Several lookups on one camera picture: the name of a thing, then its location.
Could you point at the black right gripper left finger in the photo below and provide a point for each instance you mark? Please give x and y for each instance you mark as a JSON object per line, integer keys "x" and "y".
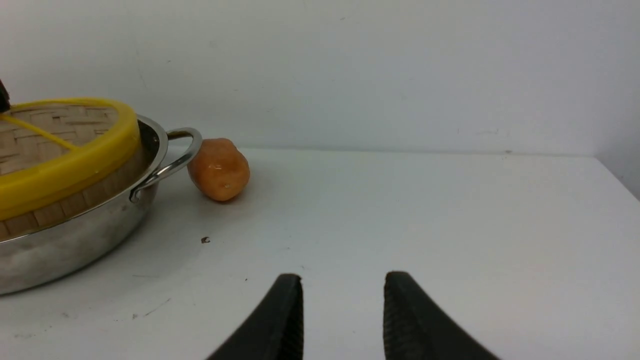
{"x": 275, "y": 328}

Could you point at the bamboo steamer basket yellow rim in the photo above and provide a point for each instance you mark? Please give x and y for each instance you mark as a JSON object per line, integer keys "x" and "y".
{"x": 76, "y": 203}

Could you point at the woven bamboo steamer lid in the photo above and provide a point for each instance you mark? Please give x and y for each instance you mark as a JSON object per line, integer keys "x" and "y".
{"x": 53, "y": 148}

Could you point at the orange toy potato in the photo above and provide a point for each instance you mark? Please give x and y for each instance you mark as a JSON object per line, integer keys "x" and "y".
{"x": 219, "y": 170}

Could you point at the stainless steel pot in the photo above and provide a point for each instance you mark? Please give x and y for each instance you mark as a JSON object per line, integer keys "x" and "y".
{"x": 50, "y": 253}

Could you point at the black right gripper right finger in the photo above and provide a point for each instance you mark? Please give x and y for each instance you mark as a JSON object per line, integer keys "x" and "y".
{"x": 414, "y": 327}

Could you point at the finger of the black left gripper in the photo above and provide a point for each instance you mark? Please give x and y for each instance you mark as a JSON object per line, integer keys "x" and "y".
{"x": 4, "y": 98}

